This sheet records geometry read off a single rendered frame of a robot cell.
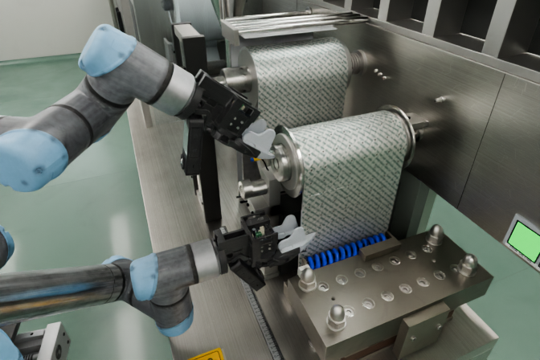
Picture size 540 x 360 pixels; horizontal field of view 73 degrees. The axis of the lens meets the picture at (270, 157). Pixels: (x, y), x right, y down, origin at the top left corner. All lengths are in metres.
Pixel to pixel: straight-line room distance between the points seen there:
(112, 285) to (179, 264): 0.16
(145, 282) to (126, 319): 1.41
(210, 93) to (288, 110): 0.33
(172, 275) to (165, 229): 0.45
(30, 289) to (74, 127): 0.27
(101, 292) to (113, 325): 1.34
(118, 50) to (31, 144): 0.16
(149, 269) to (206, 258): 0.10
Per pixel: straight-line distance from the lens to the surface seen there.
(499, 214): 0.81
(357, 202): 0.81
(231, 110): 0.61
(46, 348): 1.15
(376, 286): 0.81
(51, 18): 6.20
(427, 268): 0.88
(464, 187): 0.84
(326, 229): 0.81
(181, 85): 0.57
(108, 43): 0.55
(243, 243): 0.71
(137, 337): 2.03
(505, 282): 2.47
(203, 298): 0.94
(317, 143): 0.70
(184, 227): 1.12
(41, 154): 0.51
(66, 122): 0.55
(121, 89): 0.57
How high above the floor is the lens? 1.65
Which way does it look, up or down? 32 degrees down
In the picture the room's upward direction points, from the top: straight up
